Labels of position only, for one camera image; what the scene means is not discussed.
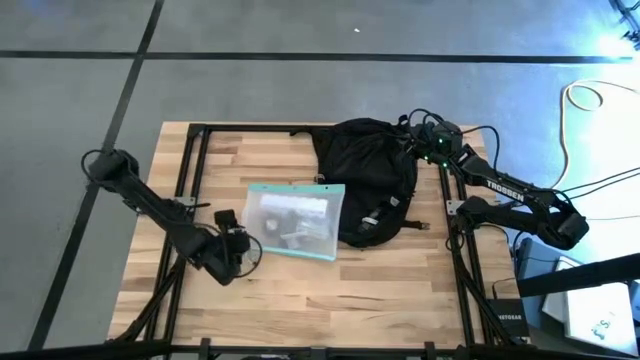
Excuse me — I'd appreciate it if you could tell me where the teal mesh zipper pouch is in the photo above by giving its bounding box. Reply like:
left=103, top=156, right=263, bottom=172
left=241, top=182, right=347, bottom=263

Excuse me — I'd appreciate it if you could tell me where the black backpack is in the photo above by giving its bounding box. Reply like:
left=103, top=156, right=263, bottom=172
left=289, top=118, right=432, bottom=250

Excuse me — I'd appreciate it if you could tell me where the grey equipment case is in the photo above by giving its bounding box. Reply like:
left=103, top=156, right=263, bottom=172
left=513, top=237, right=564, bottom=301

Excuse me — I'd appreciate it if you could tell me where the black overhead crossbar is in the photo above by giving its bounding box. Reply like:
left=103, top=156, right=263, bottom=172
left=0, top=339, right=640, bottom=360

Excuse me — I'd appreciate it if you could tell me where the black Netgear box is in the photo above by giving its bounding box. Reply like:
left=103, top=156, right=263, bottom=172
left=487, top=297, right=530, bottom=339

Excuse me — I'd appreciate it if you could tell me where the black diagonal beam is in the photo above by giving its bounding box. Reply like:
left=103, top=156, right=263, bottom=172
left=517, top=252, right=640, bottom=299

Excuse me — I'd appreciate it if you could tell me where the black tripod stand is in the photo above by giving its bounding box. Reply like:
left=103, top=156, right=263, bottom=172
left=608, top=0, right=640, bottom=51

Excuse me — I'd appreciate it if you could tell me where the white flat box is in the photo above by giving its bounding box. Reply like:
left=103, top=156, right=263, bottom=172
left=542, top=255, right=640, bottom=357

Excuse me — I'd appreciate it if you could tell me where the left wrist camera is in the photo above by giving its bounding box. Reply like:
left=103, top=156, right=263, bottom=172
left=213, top=209, right=239, bottom=234

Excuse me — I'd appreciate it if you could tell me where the black metal table frame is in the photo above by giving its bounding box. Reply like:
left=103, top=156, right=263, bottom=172
left=107, top=122, right=531, bottom=360

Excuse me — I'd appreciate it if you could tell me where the thick white floor cable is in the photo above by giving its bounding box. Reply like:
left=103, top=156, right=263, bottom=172
left=558, top=78, right=640, bottom=189

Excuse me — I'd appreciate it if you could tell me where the black floor cable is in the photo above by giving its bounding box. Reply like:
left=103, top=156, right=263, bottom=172
left=559, top=167, right=640, bottom=194
left=564, top=173, right=640, bottom=201

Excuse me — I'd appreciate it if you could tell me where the thin white floor cable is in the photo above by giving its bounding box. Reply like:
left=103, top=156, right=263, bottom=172
left=584, top=214, right=640, bottom=223

